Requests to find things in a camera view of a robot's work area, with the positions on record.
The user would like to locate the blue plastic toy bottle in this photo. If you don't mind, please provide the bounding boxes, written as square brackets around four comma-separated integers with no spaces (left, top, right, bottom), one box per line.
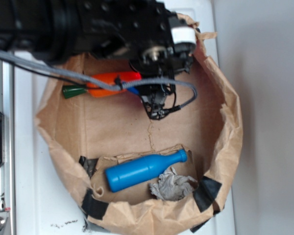
[105,149,187,193]

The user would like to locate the crumpled grey paper towel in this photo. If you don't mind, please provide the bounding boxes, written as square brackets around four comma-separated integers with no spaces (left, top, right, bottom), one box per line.
[148,167,198,201]

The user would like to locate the white plastic tray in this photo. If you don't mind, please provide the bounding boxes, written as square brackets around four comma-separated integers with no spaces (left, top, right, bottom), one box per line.
[14,0,236,235]

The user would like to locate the brown paper bag enclosure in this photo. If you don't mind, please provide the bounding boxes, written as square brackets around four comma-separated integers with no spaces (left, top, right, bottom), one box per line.
[35,31,243,235]

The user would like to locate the grey braided cable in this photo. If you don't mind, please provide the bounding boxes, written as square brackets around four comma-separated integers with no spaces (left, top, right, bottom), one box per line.
[0,48,198,111]

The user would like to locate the aluminium frame rail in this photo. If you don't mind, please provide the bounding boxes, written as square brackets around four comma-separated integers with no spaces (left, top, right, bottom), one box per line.
[0,60,16,235]

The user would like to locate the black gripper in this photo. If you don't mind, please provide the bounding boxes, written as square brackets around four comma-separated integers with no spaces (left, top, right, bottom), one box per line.
[76,0,196,120]

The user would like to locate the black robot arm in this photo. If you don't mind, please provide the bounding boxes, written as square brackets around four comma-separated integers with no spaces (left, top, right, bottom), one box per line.
[0,0,196,120]

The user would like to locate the orange plastic toy carrot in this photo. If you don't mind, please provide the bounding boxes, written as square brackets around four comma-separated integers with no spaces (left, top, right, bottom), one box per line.
[62,71,142,99]

